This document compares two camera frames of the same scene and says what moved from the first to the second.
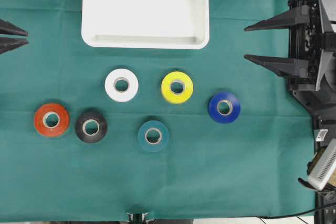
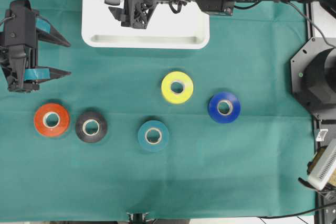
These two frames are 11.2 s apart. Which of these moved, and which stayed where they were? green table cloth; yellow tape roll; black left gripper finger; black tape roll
Moved: black left gripper finger
Stayed: black tape roll; yellow tape roll; green table cloth
